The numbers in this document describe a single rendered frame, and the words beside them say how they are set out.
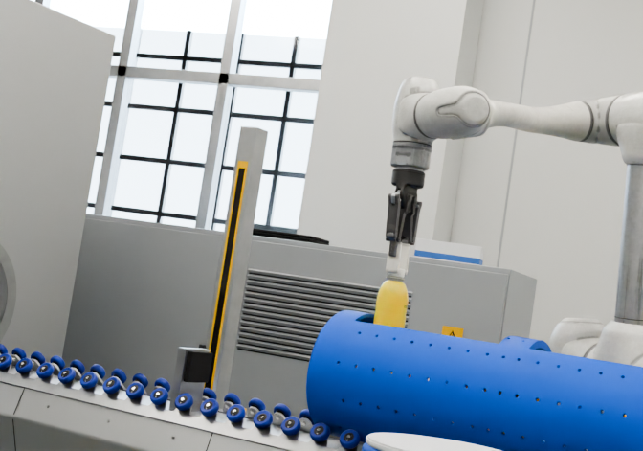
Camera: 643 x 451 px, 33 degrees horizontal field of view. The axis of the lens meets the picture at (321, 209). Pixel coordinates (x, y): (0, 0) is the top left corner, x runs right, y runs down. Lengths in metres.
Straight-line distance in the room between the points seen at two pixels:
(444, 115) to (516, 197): 2.85
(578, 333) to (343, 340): 0.67
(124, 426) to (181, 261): 1.64
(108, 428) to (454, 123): 1.12
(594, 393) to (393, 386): 0.42
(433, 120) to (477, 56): 2.99
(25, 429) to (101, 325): 1.56
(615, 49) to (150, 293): 2.39
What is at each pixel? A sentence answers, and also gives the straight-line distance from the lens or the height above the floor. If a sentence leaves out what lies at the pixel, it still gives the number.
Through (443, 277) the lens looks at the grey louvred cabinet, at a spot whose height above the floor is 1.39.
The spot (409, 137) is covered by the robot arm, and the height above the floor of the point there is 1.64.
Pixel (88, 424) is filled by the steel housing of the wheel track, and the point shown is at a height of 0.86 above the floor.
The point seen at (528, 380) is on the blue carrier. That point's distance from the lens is 2.22.
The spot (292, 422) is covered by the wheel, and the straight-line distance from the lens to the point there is 2.48.
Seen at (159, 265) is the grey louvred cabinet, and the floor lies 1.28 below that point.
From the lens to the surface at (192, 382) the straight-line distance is 2.76.
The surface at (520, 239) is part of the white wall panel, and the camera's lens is 5.13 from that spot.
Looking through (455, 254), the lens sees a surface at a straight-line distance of 4.05.
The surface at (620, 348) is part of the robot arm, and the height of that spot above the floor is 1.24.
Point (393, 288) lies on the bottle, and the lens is 2.45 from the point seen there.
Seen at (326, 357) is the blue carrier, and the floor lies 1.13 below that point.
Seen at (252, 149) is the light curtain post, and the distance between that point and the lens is 3.10.
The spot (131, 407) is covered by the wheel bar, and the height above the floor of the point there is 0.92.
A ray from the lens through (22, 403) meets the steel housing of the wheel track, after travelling 2.95.
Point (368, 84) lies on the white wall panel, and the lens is 5.14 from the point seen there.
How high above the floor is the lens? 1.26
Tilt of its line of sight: 4 degrees up
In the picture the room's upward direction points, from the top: 9 degrees clockwise
